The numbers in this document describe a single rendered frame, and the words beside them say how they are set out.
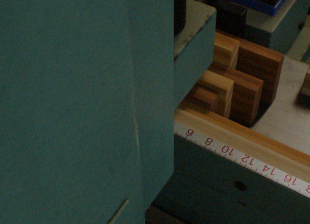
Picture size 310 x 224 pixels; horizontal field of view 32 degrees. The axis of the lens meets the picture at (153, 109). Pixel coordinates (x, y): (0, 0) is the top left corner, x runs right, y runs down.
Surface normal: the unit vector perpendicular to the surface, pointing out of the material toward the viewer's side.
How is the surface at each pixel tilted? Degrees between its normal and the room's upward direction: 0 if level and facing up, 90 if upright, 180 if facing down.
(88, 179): 90
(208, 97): 0
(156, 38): 90
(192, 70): 90
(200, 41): 90
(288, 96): 0
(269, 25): 0
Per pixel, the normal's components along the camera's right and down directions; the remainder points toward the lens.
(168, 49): 0.85, 0.39
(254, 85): -0.03, -0.65
